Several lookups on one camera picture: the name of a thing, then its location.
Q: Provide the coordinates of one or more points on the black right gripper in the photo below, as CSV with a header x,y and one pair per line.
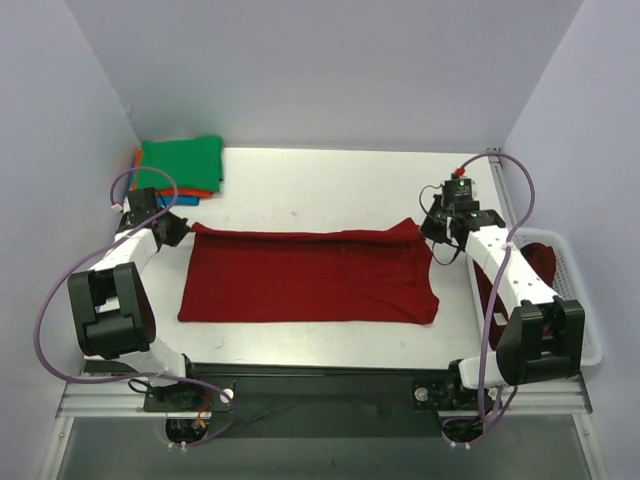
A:
x,y
435,228

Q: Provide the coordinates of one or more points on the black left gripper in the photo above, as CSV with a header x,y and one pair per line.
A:
x,y
173,228

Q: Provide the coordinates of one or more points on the bright red t shirt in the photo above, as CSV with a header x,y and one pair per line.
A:
x,y
350,275

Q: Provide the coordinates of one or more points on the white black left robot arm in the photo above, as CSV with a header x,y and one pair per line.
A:
x,y
112,313

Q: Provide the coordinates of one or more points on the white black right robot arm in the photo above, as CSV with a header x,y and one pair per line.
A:
x,y
543,336

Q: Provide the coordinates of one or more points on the folded blue t shirt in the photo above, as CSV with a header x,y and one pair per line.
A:
x,y
156,177

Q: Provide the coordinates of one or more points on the folded orange t shirt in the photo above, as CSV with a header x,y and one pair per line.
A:
x,y
200,192

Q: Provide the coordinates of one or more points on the folded green t shirt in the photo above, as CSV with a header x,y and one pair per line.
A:
x,y
198,159

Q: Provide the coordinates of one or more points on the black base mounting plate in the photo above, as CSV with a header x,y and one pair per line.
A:
x,y
278,402

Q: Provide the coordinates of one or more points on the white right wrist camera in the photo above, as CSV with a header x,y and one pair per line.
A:
x,y
463,186

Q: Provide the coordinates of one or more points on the aluminium right side rail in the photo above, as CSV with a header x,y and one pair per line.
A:
x,y
496,165

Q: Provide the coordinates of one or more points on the aluminium front frame rail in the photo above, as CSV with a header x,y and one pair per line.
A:
x,y
567,397

